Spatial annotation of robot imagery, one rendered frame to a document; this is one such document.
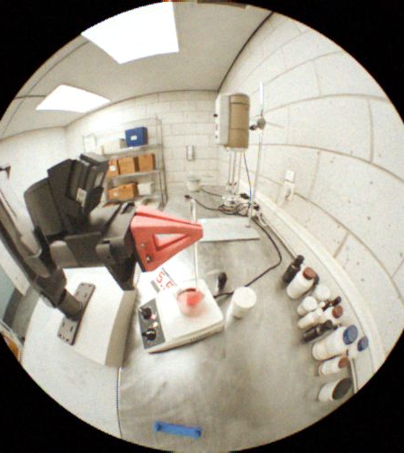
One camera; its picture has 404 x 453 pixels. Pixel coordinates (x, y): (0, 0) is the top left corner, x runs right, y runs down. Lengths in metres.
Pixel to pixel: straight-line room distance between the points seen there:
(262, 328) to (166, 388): 0.28
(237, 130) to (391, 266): 0.65
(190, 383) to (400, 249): 0.59
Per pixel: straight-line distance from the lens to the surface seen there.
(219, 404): 0.39
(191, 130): 2.60
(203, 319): 0.30
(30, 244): 0.25
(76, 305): 0.42
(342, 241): 0.55
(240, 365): 0.39
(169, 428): 0.42
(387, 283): 0.51
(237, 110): 0.56
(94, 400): 0.50
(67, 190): 0.15
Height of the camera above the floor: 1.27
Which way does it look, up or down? 33 degrees down
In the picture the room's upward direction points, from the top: straight up
